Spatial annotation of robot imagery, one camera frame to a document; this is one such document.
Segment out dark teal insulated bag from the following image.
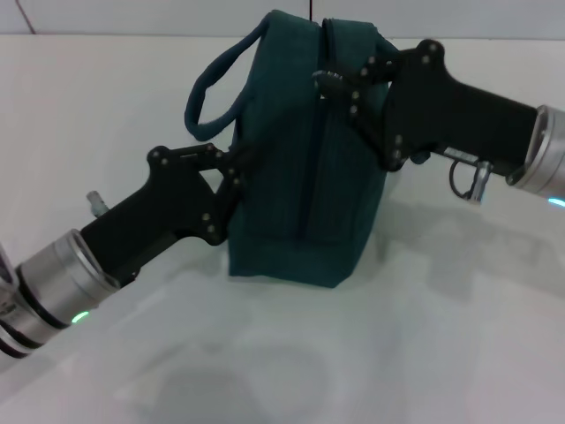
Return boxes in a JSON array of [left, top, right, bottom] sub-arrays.
[[184, 9, 432, 289]]

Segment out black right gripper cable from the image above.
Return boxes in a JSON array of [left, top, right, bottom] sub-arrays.
[[448, 157, 493, 205]]

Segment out thin grey wall cable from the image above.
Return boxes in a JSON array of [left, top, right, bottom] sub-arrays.
[[15, 0, 36, 35]]

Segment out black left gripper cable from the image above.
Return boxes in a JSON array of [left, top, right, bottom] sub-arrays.
[[86, 189, 110, 218]]

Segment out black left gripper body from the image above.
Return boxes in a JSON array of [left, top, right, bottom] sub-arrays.
[[79, 143, 248, 289]]

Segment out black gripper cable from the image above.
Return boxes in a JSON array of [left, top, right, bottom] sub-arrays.
[[86, 189, 110, 218], [448, 157, 493, 205]]

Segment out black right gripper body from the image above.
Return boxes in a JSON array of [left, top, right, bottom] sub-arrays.
[[381, 38, 542, 174]]

